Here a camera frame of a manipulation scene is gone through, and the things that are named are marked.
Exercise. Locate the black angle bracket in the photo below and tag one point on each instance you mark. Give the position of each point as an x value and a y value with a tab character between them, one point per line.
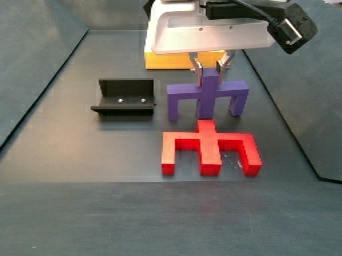
125	96

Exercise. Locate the yellow wooden slotted board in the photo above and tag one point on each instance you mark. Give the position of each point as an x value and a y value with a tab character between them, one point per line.
179	61

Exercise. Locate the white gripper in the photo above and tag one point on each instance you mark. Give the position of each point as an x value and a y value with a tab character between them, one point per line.
179	29

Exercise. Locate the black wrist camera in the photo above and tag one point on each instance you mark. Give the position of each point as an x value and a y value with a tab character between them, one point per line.
288	24

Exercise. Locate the purple fork-shaped block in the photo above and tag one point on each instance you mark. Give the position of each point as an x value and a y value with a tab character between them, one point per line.
205	94

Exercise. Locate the red fork-shaped block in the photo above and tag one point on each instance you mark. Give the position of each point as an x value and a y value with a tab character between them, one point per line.
208	143

